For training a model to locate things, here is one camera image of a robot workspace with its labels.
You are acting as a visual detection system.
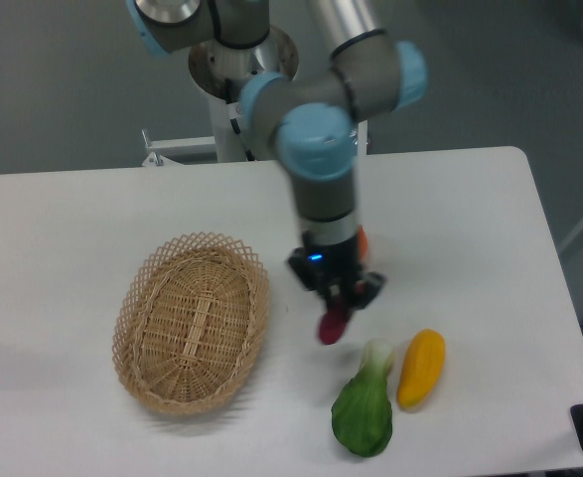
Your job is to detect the orange tangerine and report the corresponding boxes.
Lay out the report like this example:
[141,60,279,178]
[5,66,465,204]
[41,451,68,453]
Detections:
[358,226,368,260]

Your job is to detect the green bok choy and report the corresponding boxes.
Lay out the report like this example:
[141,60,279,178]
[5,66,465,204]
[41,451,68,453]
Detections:
[331,338,394,458]

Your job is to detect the yellow mango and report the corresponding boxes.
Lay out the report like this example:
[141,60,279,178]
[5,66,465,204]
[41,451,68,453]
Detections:
[396,329,446,410]

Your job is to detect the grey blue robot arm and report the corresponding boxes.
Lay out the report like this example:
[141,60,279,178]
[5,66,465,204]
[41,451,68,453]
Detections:
[127,1,428,311]

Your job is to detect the white table clamp post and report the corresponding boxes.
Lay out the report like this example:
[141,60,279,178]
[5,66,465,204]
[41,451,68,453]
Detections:
[351,121,371,157]

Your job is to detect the woven wicker basket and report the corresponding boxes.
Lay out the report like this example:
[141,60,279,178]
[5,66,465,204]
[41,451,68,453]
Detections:
[112,233,270,416]

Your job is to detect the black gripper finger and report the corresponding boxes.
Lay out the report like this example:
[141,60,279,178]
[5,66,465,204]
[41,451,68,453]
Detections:
[287,246,332,304]
[346,270,386,310]

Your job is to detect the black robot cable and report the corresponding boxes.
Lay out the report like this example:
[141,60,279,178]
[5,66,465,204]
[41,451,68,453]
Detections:
[223,79,257,163]

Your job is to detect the purple sweet potato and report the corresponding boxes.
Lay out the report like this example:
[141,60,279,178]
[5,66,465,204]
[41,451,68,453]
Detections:
[318,297,353,346]

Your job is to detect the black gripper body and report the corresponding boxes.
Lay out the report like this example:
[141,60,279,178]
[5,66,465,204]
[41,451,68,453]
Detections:
[301,226,363,298]

